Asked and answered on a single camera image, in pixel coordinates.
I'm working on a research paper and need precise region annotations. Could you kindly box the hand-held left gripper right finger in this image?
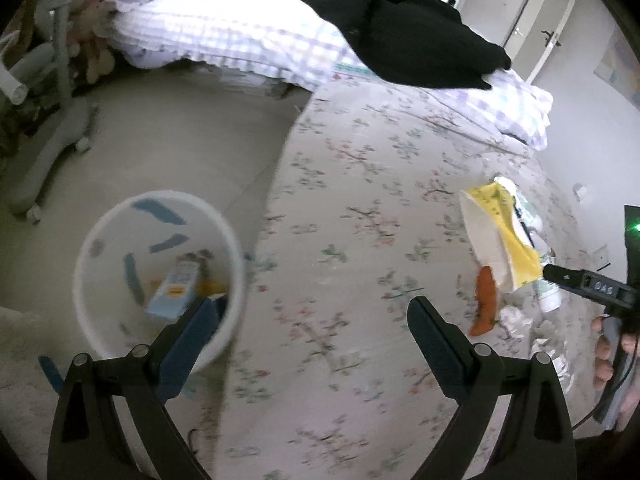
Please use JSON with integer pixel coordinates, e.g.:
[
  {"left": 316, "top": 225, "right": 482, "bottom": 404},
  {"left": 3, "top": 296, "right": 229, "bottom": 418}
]
[{"left": 406, "top": 296, "right": 578, "bottom": 480}]

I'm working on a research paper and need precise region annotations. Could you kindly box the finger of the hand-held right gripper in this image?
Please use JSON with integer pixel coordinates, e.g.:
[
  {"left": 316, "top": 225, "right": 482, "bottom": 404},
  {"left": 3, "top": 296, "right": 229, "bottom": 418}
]
[{"left": 542, "top": 263, "right": 584, "bottom": 292}]

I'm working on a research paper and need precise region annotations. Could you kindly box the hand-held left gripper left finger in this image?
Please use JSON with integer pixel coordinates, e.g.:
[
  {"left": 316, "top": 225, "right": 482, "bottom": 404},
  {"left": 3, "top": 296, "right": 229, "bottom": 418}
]
[{"left": 46, "top": 296, "right": 228, "bottom": 480}]

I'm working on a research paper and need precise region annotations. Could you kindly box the small white bottle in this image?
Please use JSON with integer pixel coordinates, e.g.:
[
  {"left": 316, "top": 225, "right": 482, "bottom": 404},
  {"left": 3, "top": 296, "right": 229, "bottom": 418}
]
[{"left": 536, "top": 280, "right": 563, "bottom": 314}]

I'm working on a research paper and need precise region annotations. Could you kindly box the orange peel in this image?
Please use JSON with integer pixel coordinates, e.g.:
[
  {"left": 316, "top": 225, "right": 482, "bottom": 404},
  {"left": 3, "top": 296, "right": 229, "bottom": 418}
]
[{"left": 470, "top": 266, "right": 499, "bottom": 337}]

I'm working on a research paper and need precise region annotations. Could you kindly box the white tissue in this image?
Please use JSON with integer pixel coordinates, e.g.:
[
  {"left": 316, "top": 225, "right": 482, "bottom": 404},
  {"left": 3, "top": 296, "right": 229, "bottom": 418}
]
[{"left": 499, "top": 305, "right": 534, "bottom": 342}]

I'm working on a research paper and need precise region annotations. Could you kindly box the white green plastic wrapper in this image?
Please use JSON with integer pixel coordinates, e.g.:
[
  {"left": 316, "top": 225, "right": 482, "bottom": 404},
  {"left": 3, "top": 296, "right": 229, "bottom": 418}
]
[{"left": 494, "top": 176, "right": 546, "bottom": 243}]

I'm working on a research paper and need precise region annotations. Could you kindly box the clear plastic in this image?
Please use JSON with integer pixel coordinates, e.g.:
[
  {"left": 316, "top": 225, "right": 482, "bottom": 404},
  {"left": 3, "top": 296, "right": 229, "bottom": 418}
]
[{"left": 529, "top": 319, "right": 577, "bottom": 396}]

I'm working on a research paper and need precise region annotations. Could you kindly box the yellow white paper bag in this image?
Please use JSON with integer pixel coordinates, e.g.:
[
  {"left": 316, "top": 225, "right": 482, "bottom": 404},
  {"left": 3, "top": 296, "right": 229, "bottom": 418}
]
[{"left": 459, "top": 176, "right": 546, "bottom": 293}]

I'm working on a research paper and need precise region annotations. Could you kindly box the white plastic trash bin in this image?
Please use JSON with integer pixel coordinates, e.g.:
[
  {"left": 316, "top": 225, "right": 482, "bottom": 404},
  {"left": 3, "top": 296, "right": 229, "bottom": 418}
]
[{"left": 72, "top": 190, "right": 247, "bottom": 375}]

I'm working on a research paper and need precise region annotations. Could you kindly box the person's right hand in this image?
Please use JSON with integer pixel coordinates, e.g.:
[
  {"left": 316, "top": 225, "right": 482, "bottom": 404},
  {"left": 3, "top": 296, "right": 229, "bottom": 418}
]
[{"left": 591, "top": 315, "right": 615, "bottom": 387}]

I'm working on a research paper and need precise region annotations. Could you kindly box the light blue carton box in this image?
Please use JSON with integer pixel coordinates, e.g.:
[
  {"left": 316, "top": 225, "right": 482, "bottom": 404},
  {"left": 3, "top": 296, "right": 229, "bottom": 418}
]
[{"left": 145, "top": 255, "right": 202, "bottom": 322}]

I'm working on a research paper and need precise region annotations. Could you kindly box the blue plastic piece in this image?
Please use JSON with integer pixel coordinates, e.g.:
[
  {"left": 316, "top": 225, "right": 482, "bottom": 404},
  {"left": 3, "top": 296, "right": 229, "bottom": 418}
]
[{"left": 39, "top": 355, "right": 67, "bottom": 395}]

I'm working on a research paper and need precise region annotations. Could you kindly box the floral bedspread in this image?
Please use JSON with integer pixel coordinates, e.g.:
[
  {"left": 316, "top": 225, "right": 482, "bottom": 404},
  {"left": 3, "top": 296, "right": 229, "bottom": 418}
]
[{"left": 220, "top": 80, "right": 623, "bottom": 480}]

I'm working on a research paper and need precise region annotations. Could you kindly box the grey rolling chair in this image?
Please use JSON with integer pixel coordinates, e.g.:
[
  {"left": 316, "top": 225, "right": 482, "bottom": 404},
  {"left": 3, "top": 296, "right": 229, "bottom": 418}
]
[{"left": 0, "top": 0, "right": 101, "bottom": 224}]

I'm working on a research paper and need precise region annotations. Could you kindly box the white door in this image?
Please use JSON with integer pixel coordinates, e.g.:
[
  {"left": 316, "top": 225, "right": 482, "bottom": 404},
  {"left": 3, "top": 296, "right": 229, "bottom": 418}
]
[{"left": 500, "top": 0, "right": 582, "bottom": 82}]

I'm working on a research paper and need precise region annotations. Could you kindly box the grey flat storage bag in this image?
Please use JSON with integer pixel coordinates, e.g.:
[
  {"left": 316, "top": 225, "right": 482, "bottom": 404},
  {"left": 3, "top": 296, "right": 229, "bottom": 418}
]
[{"left": 219, "top": 66, "right": 292, "bottom": 99}]

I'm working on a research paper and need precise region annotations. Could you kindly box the black knitted cloth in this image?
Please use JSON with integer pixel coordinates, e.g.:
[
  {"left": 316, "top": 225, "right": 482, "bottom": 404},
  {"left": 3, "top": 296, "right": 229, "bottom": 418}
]
[{"left": 287, "top": 0, "right": 512, "bottom": 92}]

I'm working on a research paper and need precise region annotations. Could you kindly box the pink plush toy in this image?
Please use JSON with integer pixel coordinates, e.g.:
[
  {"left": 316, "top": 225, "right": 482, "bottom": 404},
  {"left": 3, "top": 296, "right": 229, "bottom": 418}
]
[{"left": 67, "top": 0, "right": 122, "bottom": 84}]

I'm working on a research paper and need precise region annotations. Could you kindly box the wall poster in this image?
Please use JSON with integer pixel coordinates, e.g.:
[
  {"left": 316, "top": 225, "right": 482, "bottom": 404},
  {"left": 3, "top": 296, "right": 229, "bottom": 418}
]
[{"left": 595, "top": 29, "right": 640, "bottom": 107}]

